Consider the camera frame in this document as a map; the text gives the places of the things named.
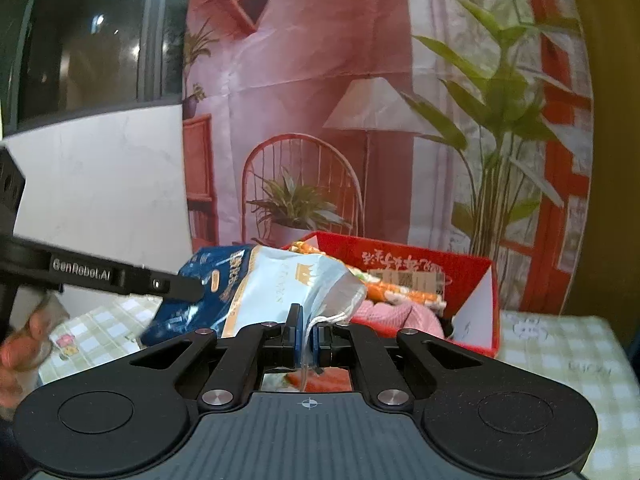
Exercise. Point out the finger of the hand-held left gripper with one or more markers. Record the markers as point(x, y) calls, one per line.
point(170, 284)

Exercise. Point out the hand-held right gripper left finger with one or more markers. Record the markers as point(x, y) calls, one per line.
point(295, 332)

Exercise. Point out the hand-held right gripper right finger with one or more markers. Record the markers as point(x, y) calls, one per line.
point(316, 345)

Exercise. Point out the blue snack packet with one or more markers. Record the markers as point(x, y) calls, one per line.
point(200, 264)

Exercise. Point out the silver white snack packet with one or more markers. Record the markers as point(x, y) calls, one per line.
point(300, 285)

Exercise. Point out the pink knitted cloth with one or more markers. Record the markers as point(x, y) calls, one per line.
point(395, 316)

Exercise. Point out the orange patterned snack packet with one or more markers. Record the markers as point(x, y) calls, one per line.
point(400, 292)

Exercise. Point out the red strawberry print cardboard box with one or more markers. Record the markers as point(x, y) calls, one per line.
point(480, 320)

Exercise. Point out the person's left hand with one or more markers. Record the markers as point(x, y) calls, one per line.
point(20, 355)

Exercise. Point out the green checked tablecloth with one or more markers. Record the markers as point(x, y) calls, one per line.
point(550, 355)

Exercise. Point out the dark window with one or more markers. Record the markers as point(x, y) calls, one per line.
point(100, 35)

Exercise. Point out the printed room scene backdrop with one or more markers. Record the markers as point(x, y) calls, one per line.
point(325, 60)

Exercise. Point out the olive yellow curtain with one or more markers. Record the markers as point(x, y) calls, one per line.
point(615, 160)

